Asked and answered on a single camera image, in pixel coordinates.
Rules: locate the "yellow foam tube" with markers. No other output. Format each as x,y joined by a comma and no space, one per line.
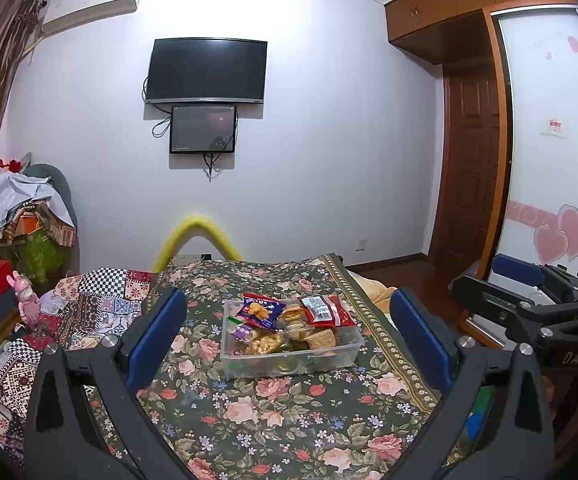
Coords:
196,222

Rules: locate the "brown wooden door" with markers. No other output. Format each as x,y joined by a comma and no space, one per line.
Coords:
469,170

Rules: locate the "red and white door sticker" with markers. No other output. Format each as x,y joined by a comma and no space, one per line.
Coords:
554,126

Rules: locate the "green snack packet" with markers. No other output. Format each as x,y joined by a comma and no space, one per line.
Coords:
481,410

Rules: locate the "red fabric flowers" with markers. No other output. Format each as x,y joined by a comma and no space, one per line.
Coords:
4,163

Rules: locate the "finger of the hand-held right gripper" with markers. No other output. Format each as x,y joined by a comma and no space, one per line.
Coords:
516,269
479,297

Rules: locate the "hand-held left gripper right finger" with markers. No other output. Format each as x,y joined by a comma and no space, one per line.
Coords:
419,340

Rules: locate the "white wall socket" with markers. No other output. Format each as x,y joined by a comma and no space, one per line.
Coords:
361,245

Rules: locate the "grey chair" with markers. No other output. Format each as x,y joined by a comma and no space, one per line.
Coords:
61,185

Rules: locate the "small black monitor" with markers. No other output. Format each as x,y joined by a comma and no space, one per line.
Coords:
203,129

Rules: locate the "purple snack packet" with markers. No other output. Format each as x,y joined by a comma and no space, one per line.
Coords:
244,332

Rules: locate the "wall-mounted black television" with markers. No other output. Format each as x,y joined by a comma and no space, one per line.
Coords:
208,70

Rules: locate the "floral blanket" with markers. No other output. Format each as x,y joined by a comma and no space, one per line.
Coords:
279,420

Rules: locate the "white power strip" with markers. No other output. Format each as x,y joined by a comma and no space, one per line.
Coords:
191,257

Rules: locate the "white air conditioner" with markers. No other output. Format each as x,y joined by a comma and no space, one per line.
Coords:
94,7

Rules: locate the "pile of clothes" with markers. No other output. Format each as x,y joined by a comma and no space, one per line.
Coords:
14,200

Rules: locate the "red snack packet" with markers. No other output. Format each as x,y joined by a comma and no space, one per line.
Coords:
326,310

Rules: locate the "green-edged cracker packet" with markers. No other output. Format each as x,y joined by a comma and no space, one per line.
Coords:
325,338

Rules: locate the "blue chips packet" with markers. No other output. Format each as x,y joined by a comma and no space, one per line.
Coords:
261,310

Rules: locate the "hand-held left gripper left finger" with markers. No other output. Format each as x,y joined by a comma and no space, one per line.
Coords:
161,335

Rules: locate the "sliding door with pink hearts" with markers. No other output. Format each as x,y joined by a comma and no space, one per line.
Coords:
544,85

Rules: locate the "pink toy figure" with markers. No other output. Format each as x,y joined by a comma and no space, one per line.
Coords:
28,300

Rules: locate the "beige blanket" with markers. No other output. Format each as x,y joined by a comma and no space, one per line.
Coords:
376,295

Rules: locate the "wooden overhead cabinets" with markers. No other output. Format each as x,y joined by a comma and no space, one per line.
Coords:
444,15

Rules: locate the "orange snack bag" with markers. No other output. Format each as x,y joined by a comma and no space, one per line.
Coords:
264,344

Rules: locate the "patchwork quilt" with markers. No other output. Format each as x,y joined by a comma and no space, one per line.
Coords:
94,305

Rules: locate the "clear plastic container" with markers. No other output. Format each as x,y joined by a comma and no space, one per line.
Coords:
289,365

